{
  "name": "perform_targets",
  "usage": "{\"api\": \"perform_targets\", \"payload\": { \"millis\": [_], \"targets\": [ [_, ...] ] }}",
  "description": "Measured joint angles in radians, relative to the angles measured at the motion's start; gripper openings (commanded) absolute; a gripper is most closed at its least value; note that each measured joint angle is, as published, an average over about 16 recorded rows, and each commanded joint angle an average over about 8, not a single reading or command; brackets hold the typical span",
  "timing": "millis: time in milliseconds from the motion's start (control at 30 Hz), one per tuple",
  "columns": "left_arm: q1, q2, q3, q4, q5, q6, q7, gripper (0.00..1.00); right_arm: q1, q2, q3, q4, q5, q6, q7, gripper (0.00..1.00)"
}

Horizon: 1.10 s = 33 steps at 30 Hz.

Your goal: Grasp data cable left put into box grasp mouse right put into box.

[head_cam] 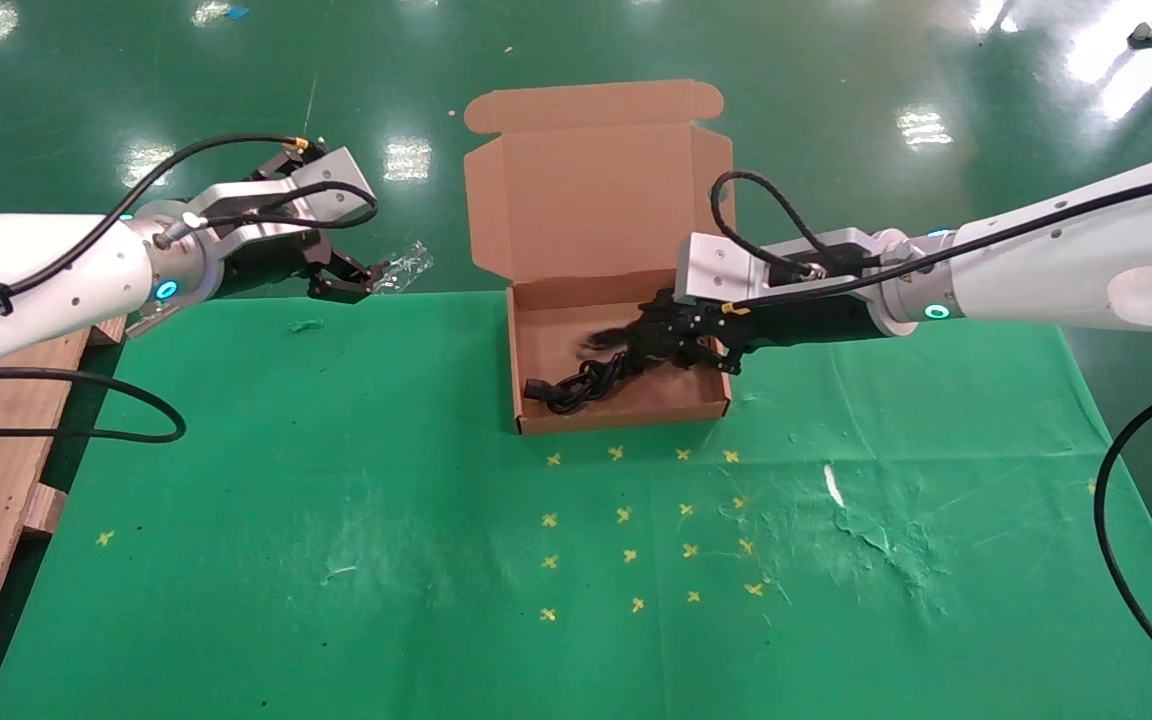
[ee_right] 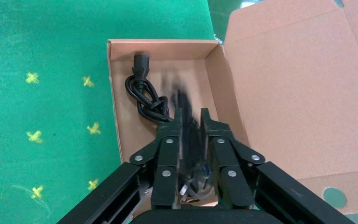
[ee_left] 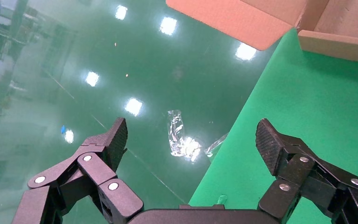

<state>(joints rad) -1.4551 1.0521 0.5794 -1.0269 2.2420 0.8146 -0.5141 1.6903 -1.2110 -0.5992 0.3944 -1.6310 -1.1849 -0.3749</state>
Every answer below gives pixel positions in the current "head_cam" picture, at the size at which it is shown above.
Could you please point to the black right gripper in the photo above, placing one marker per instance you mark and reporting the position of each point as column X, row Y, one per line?
column 806, row 322

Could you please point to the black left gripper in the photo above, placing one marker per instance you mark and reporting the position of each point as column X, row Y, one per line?
column 271, row 265

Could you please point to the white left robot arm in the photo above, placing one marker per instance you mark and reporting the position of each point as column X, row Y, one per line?
column 36, row 270

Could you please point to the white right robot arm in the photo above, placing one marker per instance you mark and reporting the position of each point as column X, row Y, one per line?
column 1086, row 270

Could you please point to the brown cardboard mailer box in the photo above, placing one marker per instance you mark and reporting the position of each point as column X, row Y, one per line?
column 586, row 200

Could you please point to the clear plastic wrapper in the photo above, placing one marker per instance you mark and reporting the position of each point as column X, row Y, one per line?
column 406, row 265

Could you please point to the silver right wrist camera block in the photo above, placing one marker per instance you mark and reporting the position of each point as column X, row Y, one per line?
column 711, row 270

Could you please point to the silver wrist camera block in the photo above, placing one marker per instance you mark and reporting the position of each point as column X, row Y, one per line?
column 321, row 200
column 711, row 270

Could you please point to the silver left wrist camera block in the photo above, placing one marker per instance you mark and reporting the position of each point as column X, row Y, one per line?
column 321, row 200

